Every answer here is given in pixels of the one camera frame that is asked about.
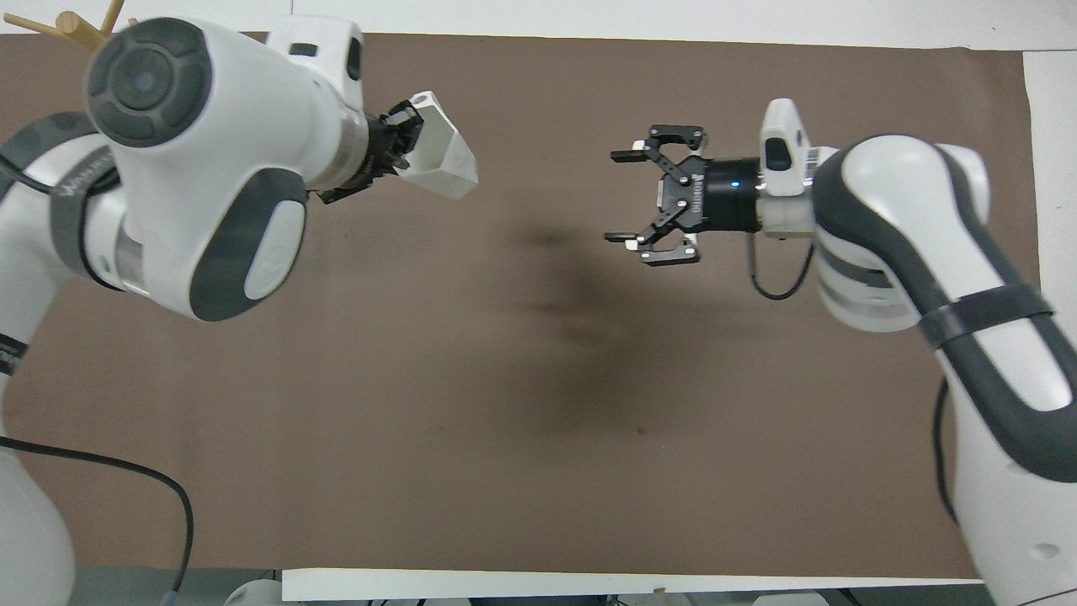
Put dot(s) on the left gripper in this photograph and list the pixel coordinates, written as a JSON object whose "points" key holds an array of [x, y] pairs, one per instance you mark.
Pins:
{"points": [[376, 151]]}

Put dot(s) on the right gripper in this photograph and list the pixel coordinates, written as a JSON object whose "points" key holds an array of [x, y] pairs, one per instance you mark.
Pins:
{"points": [[724, 195]]}

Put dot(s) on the white faceted cup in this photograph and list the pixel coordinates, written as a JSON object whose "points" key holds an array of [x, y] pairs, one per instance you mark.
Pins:
{"points": [[444, 156]]}

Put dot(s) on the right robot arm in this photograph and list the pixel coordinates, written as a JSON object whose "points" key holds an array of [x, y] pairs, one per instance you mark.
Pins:
{"points": [[925, 244]]}

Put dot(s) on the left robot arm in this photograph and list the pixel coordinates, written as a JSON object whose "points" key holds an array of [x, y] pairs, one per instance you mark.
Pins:
{"points": [[210, 151]]}

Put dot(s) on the wooden cup rack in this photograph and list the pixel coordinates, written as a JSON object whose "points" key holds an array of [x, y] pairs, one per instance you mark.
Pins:
{"points": [[80, 29]]}

